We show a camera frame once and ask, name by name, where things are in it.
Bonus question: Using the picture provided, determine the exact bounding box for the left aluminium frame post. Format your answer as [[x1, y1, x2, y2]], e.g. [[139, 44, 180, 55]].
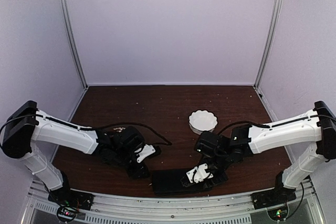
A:
[[60, 0, 88, 89]]

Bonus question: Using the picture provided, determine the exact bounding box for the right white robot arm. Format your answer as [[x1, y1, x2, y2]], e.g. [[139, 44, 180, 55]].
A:
[[181, 101, 335, 204]]

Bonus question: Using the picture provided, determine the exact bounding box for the aluminium front rail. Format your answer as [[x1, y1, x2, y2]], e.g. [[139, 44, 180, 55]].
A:
[[20, 179, 323, 224]]

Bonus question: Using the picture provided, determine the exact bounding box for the right aluminium frame post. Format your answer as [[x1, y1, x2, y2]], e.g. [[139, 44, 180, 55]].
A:
[[254, 0, 283, 90]]

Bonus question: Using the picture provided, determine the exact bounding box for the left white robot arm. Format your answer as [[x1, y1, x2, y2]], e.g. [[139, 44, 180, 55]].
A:
[[1, 101, 161, 205]]

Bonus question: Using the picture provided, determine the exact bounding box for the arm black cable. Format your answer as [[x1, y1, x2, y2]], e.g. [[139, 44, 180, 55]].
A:
[[0, 115, 173, 151], [217, 110, 336, 135]]

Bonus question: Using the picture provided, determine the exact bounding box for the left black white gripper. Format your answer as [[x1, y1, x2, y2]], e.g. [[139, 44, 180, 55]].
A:
[[113, 147, 150, 179]]

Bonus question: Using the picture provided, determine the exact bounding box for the white scalloped bowl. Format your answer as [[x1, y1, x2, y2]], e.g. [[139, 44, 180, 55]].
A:
[[188, 110, 218, 135]]

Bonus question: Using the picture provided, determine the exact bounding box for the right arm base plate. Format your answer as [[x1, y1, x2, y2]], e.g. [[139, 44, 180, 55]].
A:
[[251, 189, 297, 209]]

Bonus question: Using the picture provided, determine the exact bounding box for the aluminium frame post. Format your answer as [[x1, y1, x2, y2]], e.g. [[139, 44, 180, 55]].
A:
[[60, 0, 88, 89], [254, 0, 283, 90]]

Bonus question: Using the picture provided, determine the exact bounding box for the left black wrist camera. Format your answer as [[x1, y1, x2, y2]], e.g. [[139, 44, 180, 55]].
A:
[[112, 126, 145, 153]]

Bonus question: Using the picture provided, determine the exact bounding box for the round controller board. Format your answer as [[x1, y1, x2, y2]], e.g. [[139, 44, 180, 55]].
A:
[[56, 206, 79, 222], [267, 205, 289, 222]]

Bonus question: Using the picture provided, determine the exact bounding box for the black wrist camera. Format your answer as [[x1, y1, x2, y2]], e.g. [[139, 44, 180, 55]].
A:
[[112, 126, 145, 153], [194, 131, 219, 157]]

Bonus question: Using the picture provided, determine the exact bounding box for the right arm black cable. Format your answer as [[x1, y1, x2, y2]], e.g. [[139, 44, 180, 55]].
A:
[[217, 110, 336, 135]]

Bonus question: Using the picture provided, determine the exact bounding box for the right round controller board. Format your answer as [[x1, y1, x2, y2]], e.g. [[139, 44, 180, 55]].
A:
[[267, 205, 289, 222]]

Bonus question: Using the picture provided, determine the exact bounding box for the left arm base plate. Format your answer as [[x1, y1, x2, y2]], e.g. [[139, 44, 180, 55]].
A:
[[48, 190, 94, 210]]

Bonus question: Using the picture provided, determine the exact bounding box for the red floral plate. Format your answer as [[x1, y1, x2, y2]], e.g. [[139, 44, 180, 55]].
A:
[[112, 127, 125, 133]]

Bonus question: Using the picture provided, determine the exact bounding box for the black zip tool case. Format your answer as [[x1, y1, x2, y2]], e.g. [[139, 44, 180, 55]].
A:
[[152, 168, 212, 197]]

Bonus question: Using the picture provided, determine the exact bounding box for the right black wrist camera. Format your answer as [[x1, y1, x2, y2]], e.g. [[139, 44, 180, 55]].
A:
[[194, 131, 219, 157]]

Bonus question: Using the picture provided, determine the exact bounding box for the left round controller board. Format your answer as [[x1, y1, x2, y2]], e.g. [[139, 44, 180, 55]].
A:
[[56, 206, 79, 222]]

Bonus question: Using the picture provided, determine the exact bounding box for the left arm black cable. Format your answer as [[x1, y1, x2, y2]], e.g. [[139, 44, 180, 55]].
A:
[[0, 115, 173, 151]]

